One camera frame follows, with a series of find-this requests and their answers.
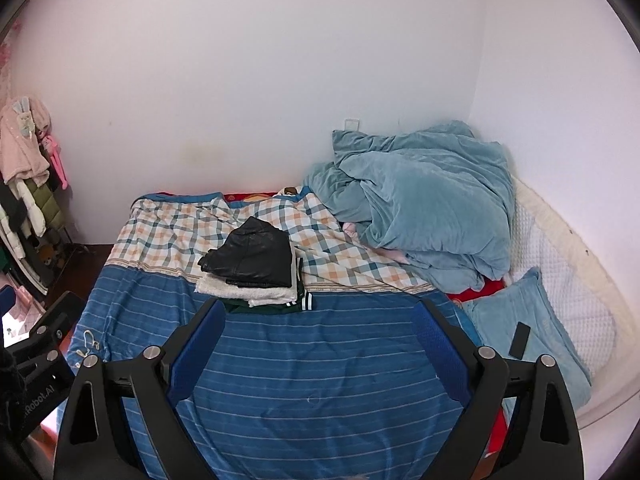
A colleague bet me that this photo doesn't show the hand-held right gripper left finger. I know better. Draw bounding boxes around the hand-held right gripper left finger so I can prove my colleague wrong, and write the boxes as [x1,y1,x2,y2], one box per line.
[52,298,227,480]

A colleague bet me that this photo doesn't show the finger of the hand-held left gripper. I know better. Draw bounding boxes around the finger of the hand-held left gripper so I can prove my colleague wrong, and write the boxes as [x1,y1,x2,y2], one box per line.
[25,292,87,361]
[0,284,21,326]

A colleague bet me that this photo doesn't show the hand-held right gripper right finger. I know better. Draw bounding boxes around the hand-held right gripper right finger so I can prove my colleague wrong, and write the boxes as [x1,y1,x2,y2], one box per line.
[412,298,585,480]

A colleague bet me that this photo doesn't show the black leather jacket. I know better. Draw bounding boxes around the black leather jacket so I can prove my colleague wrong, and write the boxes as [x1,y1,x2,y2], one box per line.
[199,216,296,289]

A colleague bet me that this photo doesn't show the black metal clothes rack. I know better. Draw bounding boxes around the black metal clothes rack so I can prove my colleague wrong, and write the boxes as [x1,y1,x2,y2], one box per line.
[0,175,83,296]

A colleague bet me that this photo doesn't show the brown fuzzy item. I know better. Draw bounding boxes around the brown fuzzy item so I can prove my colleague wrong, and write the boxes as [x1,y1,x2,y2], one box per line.
[35,240,61,271]

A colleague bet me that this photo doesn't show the light blue pillow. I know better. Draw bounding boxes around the light blue pillow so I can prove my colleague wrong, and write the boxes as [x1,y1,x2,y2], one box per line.
[460,266,593,411]

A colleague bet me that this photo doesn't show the white puffer jacket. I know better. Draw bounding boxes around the white puffer jacket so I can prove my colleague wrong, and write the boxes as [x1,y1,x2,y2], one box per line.
[0,180,43,261]

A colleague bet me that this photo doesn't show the green garment with striped cuffs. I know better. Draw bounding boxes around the green garment with striped cuffs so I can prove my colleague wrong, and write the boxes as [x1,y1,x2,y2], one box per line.
[221,257,317,315]

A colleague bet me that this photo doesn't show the black phone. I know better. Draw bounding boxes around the black phone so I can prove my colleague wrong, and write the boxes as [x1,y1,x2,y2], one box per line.
[508,322,532,360]

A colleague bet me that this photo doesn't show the black hanging garment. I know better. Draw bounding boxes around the black hanging garment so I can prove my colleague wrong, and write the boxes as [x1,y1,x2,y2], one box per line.
[0,182,31,241]

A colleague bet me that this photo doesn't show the white folded sweater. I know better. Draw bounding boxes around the white folded sweater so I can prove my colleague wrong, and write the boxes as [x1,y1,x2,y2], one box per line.
[194,260,301,307]

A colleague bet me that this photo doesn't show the olive puffer vest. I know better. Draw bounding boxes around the olive puffer vest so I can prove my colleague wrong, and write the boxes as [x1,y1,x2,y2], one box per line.
[25,180,66,236]

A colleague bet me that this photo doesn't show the blue striped plaid bedcover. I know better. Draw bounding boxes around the blue striped plaid bedcover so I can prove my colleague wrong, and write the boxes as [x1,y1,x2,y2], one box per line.
[56,191,506,480]

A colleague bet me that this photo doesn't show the white quilted blanket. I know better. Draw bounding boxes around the white quilted blanket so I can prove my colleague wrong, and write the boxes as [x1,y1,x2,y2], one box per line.
[507,175,640,426]

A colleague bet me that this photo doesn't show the pink plush toy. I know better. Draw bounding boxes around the pink plush toy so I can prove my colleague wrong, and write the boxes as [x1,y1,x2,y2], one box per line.
[40,134,69,191]

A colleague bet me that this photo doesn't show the pink cloth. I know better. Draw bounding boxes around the pink cloth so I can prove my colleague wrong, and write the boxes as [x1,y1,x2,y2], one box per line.
[342,221,416,263]

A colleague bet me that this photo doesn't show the light blue duvet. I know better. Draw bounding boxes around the light blue duvet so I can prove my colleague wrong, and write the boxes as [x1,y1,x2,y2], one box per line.
[300,120,517,291]

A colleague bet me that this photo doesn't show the pink fluffy coat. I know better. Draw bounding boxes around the pink fluffy coat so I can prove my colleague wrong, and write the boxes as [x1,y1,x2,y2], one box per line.
[0,97,53,188]

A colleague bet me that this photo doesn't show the pink lace curtain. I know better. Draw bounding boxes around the pink lace curtain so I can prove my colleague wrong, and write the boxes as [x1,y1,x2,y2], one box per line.
[0,15,26,106]

